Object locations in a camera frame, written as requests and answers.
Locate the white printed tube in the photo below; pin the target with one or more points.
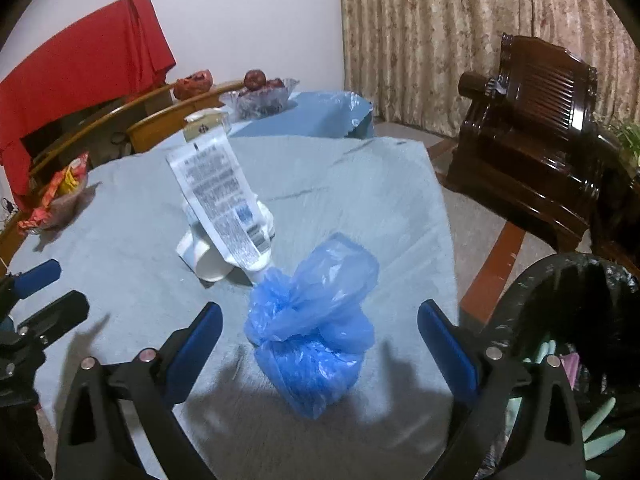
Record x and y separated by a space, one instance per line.
220 200

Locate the pile of red snack packets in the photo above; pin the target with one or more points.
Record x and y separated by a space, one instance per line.
65 182

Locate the small red fruit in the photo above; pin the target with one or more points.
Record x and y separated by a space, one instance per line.
275 84

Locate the green rubber glove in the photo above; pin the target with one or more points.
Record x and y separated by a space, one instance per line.
602 430
542 352

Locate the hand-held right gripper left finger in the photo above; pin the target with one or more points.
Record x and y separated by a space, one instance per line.
200 350

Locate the white cup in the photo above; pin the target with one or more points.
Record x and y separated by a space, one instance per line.
200 255

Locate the beige patterned curtain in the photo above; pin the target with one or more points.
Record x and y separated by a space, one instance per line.
450 35

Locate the green potted plant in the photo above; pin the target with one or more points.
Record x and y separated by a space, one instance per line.
630 142

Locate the clear glass fruit bowl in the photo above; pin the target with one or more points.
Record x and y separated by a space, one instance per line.
260 102

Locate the black bin with liner bag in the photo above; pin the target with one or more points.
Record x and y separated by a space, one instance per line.
525 300

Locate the wooden chair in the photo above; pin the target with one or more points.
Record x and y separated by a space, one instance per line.
100 117
155 127

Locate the red cloth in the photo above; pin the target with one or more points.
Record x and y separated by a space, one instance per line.
75 70

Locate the pink cloth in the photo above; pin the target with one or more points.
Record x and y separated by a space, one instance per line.
571 370

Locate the red apple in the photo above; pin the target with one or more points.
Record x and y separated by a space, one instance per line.
255 80

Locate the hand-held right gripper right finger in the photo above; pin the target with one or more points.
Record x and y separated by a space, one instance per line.
442 350

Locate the dark wooden armchair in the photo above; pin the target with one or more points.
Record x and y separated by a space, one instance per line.
530 150

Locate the blue plastic table cover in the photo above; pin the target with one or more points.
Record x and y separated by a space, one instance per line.
320 115

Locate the blue plastic bag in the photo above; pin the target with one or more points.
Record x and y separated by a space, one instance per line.
310 340

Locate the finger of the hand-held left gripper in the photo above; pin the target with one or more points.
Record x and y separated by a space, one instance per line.
37 277
60 312

